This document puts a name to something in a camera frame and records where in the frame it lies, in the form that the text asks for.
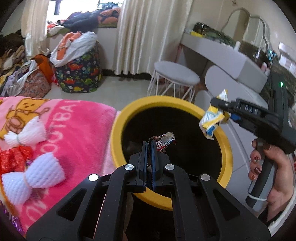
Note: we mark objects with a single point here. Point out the floral fabric bag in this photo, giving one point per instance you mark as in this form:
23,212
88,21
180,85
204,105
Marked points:
37,85

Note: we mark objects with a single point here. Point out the grey round stool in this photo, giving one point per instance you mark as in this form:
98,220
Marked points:
175,73

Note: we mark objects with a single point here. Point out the grey white vanity table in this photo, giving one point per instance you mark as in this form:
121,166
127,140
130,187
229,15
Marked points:
219,53

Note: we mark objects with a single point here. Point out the black bin with yellow rim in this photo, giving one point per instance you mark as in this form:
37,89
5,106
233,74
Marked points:
189,148

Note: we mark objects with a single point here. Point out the pile of dark clothes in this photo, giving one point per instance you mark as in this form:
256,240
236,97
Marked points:
11,55

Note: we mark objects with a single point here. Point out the large white plastic bag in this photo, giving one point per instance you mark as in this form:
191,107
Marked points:
85,41

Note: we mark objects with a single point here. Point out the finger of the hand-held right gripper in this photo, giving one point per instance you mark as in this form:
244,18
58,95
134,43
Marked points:
223,104
236,118

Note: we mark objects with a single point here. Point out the camouflage bag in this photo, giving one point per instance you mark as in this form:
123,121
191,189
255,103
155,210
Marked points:
208,30

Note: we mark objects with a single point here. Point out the person's right hand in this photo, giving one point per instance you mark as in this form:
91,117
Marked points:
283,176

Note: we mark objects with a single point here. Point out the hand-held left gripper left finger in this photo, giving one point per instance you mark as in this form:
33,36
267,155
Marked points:
143,171

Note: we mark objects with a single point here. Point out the yellow box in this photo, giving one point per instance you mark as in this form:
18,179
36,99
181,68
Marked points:
196,34

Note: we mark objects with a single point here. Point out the white foam net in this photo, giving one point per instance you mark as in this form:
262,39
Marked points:
27,134
34,176

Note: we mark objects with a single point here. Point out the red crinkled wrapper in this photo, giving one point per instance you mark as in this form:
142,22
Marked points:
13,160

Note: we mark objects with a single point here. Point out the person's right forearm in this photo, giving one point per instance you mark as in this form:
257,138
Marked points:
268,217

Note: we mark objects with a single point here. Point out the dinosaur print storage bag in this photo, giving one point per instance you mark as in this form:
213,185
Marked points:
78,71

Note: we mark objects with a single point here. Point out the cream curtain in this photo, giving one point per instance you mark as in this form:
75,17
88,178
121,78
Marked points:
34,27
143,34

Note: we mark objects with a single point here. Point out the red white snack wrapper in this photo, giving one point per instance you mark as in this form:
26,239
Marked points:
165,142

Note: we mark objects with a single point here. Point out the curved vanity mirror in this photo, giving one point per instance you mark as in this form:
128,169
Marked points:
240,25

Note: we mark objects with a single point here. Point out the yellow white wrapper blue logo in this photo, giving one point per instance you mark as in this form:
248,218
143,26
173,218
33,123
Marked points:
210,120

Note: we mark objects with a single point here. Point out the orange cloth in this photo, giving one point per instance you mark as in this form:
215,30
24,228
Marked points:
69,38

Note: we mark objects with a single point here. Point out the pink printed blanket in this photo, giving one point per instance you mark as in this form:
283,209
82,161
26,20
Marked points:
76,143

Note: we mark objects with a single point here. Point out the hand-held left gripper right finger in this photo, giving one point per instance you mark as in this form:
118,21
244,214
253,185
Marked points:
154,171

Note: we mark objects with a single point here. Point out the brown woven basket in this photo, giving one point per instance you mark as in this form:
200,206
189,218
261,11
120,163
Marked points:
249,47

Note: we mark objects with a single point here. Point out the heap of quilted jackets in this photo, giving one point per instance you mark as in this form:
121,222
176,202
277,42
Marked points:
81,18

